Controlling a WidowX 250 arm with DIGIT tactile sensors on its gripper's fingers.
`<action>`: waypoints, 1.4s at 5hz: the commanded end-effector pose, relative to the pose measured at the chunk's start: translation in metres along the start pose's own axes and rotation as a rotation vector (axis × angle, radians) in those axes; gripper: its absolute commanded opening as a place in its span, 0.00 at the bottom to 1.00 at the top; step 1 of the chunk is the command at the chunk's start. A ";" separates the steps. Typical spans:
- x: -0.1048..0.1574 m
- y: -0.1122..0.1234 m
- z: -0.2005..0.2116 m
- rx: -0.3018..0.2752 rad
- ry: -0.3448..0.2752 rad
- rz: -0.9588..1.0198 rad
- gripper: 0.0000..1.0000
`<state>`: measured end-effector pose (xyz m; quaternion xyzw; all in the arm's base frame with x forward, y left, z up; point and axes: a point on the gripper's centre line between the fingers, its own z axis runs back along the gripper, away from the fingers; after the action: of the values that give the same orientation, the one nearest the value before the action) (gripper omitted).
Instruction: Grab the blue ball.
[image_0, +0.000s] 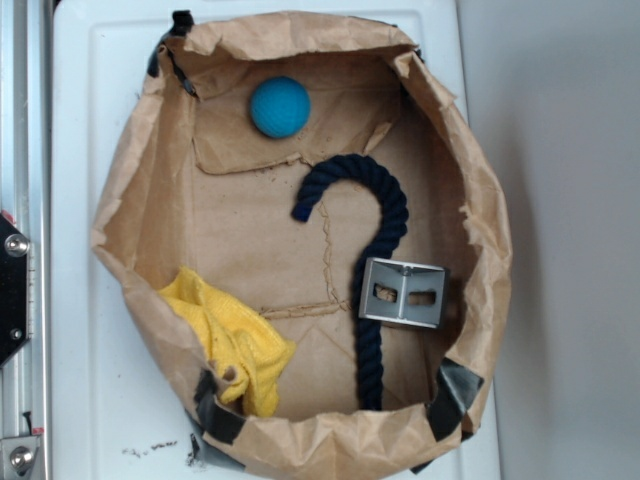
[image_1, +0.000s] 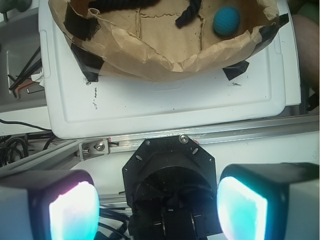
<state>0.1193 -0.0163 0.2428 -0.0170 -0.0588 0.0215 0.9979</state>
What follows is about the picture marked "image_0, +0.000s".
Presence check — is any blue ball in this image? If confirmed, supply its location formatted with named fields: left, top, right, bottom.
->
left=250, top=76, right=311, bottom=139

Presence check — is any brown paper bag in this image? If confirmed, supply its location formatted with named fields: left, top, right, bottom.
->
left=91, top=11, right=512, bottom=479

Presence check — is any yellow cloth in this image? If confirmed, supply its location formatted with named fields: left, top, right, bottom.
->
left=158, top=267, right=296, bottom=417

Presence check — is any white plastic tray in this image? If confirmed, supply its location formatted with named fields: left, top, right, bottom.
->
left=43, top=0, right=504, bottom=480

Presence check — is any black mounting plate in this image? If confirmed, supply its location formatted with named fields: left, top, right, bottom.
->
left=0, top=210, right=30, bottom=367

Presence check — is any grey metal corner bracket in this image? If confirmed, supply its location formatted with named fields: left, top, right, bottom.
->
left=358, top=257, right=450, bottom=329

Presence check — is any dark blue rope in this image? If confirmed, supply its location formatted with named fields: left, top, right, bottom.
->
left=291, top=154, right=409, bottom=412

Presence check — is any aluminium frame rail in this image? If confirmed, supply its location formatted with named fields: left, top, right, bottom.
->
left=1, top=0, right=55, bottom=479

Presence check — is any small metal corner bracket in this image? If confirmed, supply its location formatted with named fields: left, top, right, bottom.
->
left=1, top=436, right=43, bottom=480

